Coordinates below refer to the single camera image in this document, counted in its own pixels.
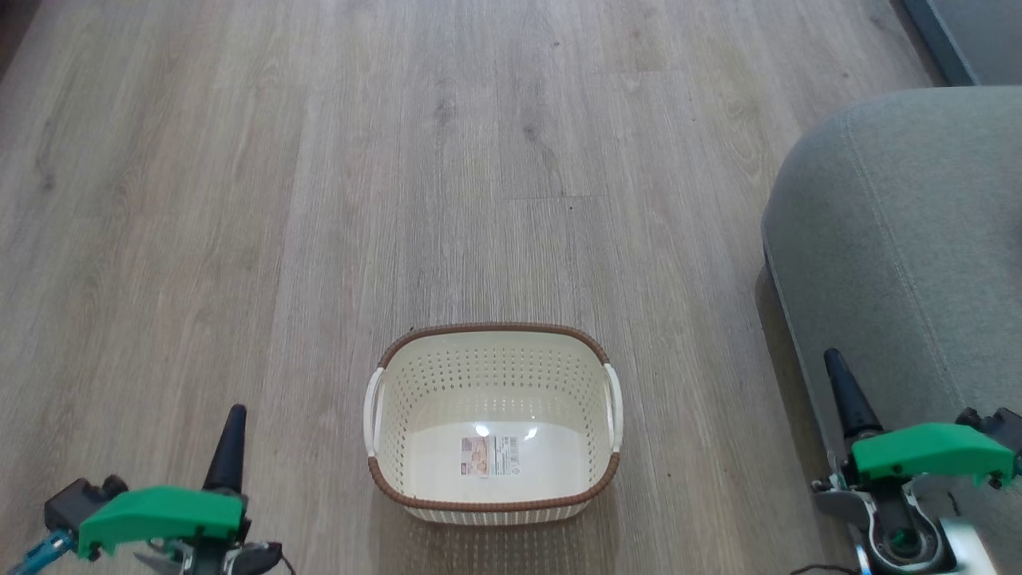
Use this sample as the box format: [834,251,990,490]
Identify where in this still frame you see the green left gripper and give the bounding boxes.
[77,404,282,575]

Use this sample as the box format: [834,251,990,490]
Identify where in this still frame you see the white perforated basket brown rim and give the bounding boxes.
[363,322,624,525]

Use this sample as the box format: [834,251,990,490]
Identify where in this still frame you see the dark grey skirting board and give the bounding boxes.
[890,0,981,87]

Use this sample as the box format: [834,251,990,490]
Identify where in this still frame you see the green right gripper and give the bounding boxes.
[813,348,1016,520]

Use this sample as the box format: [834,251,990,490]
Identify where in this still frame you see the grey fabric sofa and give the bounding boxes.
[760,86,1022,560]

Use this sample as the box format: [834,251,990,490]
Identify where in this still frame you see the paper label sticker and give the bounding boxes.
[461,435,521,478]

